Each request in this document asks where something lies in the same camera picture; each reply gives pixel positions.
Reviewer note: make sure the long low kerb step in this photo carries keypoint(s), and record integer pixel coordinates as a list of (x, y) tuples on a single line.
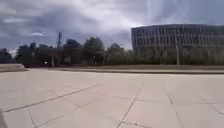
[(140, 70)]

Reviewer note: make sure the row of dark trees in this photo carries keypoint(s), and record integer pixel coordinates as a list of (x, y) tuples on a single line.
[(86, 51)]

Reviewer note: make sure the pale stone slab plaza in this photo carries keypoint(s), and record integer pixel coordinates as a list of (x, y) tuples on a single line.
[(110, 96)]

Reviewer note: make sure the tall dark tower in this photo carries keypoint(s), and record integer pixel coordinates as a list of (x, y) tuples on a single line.
[(59, 38)]

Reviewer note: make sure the pale pole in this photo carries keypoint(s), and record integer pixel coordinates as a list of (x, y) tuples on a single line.
[(177, 53)]

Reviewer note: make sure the large glass office building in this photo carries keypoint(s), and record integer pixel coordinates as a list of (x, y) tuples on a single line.
[(173, 36)]

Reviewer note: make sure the low pale stone wall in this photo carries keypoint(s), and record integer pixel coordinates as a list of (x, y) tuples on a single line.
[(10, 67)]

